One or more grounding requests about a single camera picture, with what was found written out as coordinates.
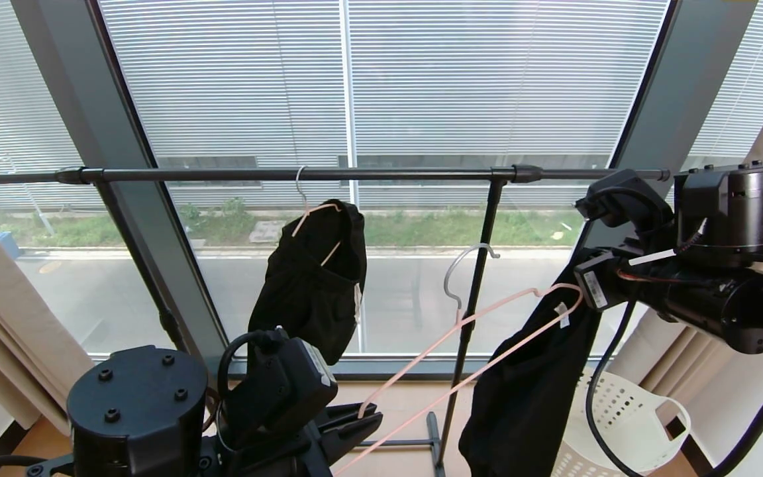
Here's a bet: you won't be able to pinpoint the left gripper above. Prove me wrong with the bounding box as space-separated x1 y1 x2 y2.
223 404 384 477

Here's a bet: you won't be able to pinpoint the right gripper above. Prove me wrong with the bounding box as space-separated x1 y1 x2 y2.
574 255 763 355

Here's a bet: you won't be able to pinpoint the pink clothes hanger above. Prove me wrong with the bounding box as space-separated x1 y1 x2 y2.
332 243 585 477
291 166 344 267

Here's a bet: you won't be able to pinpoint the black shorts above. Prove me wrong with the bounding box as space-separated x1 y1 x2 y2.
248 199 368 366

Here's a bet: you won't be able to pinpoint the black garment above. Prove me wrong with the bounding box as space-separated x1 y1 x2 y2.
459 248 605 477

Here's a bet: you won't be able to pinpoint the white laundry basket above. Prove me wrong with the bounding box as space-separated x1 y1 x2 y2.
550 369 693 477

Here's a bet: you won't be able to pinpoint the black clothes rack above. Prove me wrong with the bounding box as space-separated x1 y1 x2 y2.
0 164 671 477

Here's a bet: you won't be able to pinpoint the window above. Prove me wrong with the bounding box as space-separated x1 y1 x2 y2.
0 0 763 380

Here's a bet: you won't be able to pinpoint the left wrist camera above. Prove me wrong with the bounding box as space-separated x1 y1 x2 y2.
217 327 340 446

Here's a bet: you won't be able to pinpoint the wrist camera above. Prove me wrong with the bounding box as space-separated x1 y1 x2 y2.
217 327 340 446
575 169 676 251

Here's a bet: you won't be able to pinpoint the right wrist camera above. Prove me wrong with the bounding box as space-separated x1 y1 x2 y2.
575 169 676 251

